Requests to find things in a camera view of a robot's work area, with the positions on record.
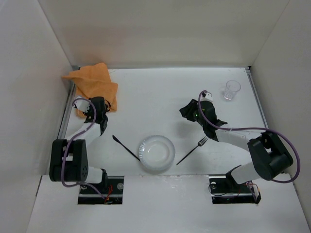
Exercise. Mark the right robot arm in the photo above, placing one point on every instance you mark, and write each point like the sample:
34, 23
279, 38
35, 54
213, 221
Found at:
269, 156

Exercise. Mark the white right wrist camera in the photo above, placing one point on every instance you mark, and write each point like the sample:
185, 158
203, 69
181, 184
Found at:
207, 96

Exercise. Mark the black plastic fork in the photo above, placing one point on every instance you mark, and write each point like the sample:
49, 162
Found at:
199, 144

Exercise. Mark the left aluminium table rail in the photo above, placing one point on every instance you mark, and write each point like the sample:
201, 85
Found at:
66, 112

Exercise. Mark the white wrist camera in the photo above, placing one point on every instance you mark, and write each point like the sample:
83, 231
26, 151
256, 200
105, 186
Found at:
207, 96
81, 104

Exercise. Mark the clear plastic cup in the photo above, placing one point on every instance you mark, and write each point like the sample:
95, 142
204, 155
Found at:
232, 87

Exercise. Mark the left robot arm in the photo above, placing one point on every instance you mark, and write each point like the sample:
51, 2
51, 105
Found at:
69, 161

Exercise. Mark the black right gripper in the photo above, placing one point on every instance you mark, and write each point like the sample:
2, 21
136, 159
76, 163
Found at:
188, 111

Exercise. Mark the white paper plate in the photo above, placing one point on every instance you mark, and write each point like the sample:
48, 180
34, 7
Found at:
156, 153

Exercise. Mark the orange cloth placemat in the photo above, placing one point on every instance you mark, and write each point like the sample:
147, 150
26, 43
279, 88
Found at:
94, 81

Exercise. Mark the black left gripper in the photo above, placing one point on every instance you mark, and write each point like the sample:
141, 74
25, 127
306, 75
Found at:
104, 107

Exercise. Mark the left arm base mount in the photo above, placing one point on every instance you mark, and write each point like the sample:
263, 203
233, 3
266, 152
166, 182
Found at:
111, 192

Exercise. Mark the black plastic knife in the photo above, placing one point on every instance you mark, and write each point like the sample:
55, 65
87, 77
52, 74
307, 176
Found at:
118, 141

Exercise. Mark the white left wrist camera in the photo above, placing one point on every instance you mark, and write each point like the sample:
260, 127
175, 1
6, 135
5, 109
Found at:
81, 104

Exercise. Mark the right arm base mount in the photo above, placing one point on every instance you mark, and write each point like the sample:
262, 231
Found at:
225, 191

